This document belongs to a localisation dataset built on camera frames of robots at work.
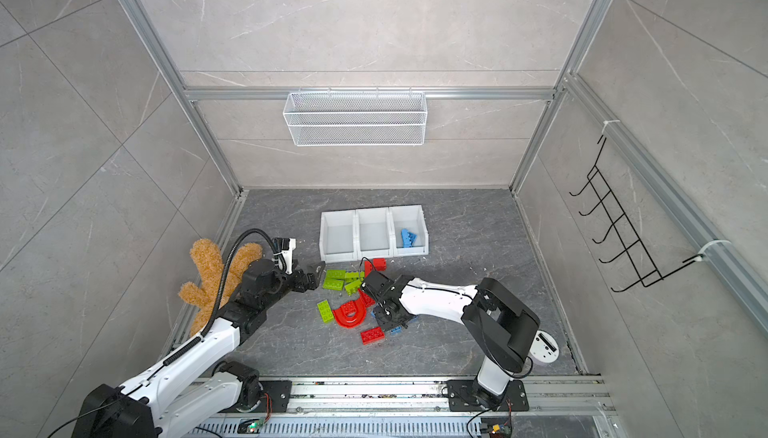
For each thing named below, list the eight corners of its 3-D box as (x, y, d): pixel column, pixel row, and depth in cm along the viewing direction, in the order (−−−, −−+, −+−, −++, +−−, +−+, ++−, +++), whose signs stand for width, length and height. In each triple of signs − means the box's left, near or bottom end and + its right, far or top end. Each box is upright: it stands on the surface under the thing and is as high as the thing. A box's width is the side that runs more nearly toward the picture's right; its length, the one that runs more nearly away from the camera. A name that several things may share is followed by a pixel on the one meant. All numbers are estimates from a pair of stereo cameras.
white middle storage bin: (357, 262, 100) (355, 251, 95) (355, 222, 111) (353, 210, 106) (396, 258, 101) (396, 247, 96) (390, 219, 113) (390, 206, 107)
